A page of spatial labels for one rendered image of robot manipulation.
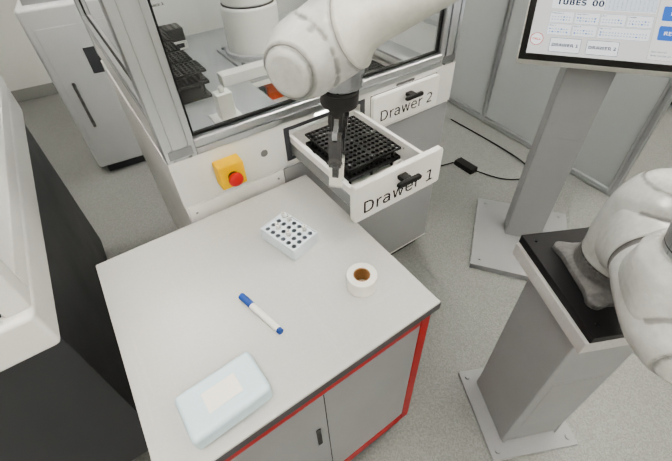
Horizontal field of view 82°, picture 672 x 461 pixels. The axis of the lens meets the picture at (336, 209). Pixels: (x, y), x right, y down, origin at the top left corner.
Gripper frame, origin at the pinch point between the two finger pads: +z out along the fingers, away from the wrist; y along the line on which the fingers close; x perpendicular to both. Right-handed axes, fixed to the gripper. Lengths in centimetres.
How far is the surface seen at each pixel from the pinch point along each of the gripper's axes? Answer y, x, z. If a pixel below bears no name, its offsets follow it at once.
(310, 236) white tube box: -4.4, 5.5, 17.9
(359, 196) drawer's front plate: -0.3, -5.7, 6.5
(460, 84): 221, -67, 74
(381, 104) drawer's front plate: 45.6, -8.5, 6.2
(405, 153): 24.0, -16.8, 9.4
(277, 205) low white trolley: 9.9, 17.9, 22.1
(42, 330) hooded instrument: -39, 50, 15
